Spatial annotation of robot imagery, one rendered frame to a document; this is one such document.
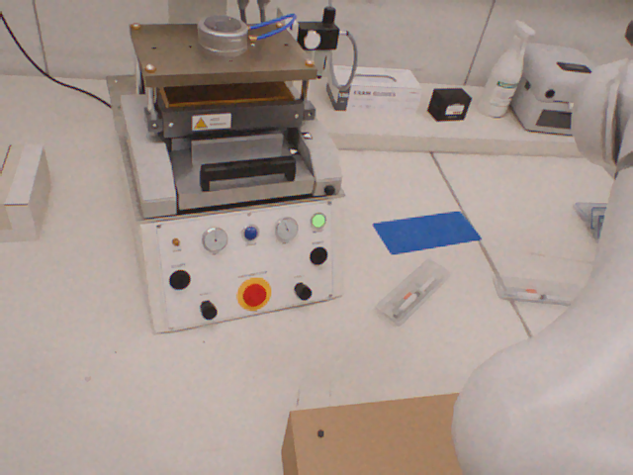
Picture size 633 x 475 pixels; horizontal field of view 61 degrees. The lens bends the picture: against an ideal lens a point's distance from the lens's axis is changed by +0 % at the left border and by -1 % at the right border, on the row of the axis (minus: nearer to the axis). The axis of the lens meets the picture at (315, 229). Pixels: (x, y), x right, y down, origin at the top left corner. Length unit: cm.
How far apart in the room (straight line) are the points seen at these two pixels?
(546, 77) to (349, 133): 54
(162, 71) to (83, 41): 76
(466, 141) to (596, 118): 95
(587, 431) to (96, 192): 103
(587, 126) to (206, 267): 59
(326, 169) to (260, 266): 20
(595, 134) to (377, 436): 43
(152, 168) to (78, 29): 80
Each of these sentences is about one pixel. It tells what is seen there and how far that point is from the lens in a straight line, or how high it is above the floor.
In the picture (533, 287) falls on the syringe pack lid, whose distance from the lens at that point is 115.
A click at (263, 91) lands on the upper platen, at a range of 92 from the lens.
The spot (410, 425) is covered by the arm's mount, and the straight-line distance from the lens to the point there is 74.
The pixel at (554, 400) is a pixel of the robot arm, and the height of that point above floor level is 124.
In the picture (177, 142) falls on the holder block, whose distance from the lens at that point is 91.
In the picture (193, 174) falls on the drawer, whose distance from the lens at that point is 87.
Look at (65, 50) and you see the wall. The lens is 161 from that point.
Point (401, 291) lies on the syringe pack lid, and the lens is 102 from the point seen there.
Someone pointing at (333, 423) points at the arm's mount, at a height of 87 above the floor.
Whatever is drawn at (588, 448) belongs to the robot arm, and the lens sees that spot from 34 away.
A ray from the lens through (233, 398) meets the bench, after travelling 86.
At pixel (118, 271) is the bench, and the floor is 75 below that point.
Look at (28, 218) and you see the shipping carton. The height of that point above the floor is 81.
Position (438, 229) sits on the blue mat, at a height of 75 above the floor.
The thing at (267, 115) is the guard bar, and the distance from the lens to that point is 90.
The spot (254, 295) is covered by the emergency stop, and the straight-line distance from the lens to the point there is 92.
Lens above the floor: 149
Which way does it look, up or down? 41 degrees down
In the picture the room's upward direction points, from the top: 11 degrees clockwise
